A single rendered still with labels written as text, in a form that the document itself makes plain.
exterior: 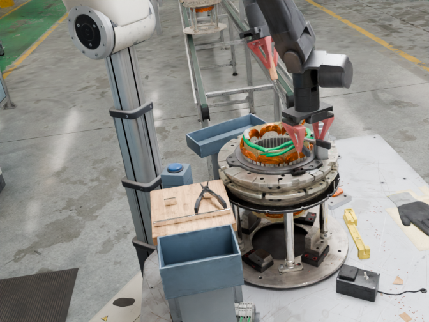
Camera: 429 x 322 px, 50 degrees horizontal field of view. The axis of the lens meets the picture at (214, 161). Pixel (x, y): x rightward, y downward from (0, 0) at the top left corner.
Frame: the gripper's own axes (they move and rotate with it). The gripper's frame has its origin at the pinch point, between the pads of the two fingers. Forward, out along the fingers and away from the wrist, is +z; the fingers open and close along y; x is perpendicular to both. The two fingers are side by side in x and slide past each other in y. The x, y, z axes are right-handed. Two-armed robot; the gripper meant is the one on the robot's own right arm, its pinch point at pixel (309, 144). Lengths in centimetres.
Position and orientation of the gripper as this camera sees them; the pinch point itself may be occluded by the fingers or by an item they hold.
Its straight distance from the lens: 111.0
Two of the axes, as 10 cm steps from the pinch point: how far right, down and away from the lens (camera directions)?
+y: 8.8, -3.1, 3.7
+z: 1.3, 9.0, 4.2
